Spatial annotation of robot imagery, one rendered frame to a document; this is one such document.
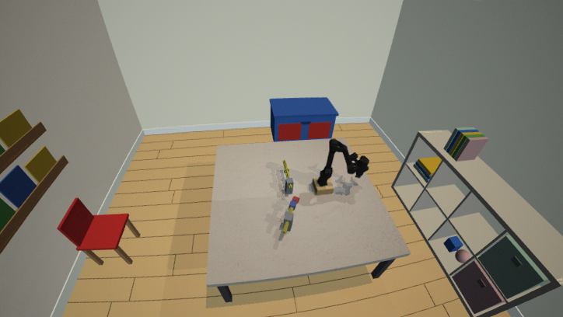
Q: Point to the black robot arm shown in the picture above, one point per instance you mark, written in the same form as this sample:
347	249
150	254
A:
337	146

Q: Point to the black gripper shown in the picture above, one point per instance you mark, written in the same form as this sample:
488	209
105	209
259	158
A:
354	157

